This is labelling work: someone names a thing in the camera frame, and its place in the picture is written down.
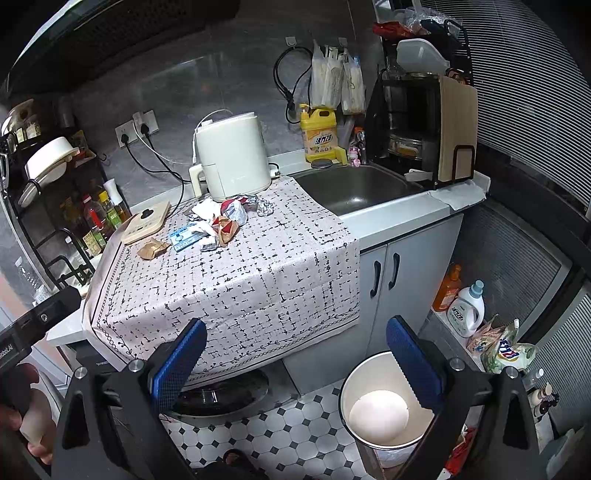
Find brown paper bag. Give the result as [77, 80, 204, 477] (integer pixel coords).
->
[137, 238, 170, 261]

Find blue white medicine box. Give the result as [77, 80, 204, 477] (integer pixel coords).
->
[168, 223, 208, 252]

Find white tissue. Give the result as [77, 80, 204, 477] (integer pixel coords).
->
[191, 198, 221, 223]

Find red white wrapper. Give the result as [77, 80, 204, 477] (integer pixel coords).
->
[221, 199, 249, 226]

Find silver foil snack wrapper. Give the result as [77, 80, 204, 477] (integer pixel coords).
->
[238, 195, 274, 217]

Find round white trash bin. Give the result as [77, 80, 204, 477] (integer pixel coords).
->
[339, 352, 434, 479]

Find person's left hand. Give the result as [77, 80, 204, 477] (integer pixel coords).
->
[1, 363, 56, 465]

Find white laundry detergent bottle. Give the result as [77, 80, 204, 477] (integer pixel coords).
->
[447, 280, 485, 338]

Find green white refill pouch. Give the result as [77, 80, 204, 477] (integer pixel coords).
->
[481, 319, 538, 374]

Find orange cleaner bottle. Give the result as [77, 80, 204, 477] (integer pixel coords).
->
[432, 264, 462, 312]

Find white cabinet doors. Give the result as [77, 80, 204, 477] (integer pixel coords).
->
[283, 215, 463, 394]

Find patterned white tablecloth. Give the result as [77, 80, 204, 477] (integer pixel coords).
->
[82, 177, 360, 387]

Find black spice rack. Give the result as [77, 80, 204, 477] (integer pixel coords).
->
[1, 98, 110, 289]

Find white cloth on counter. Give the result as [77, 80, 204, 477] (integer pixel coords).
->
[430, 177, 491, 212]

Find stainless steel sink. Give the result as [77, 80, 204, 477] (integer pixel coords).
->
[293, 164, 424, 216]

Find white air fryer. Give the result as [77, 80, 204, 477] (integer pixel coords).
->
[188, 112, 271, 202]

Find black dish rack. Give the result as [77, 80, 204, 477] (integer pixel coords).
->
[365, 8, 476, 188]

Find yellow dish soap bottle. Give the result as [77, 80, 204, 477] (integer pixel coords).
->
[300, 104, 348, 165]

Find wooden cutting board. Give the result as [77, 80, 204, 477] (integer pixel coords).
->
[437, 76, 478, 185]

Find hanging plastic bags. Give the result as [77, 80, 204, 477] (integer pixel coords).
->
[311, 41, 366, 115]

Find white wall power outlet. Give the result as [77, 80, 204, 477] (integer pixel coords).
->
[115, 110, 159, 148]

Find black power cable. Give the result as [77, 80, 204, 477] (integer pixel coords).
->
[271, 44, 315, 126]

